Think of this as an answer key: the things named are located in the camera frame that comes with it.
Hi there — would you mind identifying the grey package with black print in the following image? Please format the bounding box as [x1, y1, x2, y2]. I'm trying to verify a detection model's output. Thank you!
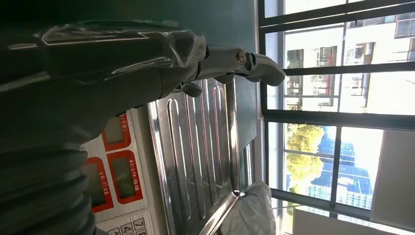
[220, 181, 277, 235]

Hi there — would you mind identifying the white scale with steel pan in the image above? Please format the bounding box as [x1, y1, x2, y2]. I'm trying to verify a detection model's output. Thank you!
[79, 77, 242, 235]

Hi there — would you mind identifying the black window frame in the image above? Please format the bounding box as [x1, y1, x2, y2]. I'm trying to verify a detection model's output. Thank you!
[257, 0, 415, 235]

